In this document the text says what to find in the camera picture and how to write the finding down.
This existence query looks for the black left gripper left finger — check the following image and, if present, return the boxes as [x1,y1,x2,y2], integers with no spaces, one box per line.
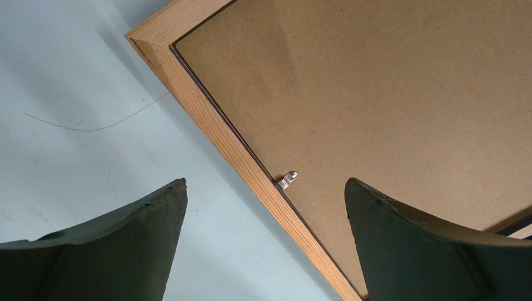
[1,179,188,300]

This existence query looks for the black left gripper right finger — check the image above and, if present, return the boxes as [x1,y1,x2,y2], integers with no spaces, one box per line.
[344,178,531,300]

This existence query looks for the brown cardboard backing board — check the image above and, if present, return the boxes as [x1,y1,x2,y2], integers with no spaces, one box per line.
[176,1,531,297]

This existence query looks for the wooden picture frame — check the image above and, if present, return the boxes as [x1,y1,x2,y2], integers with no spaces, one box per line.
[126,1,531,300]

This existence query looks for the silver metal turn clip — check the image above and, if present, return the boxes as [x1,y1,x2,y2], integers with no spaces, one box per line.
[276,171,298,190]

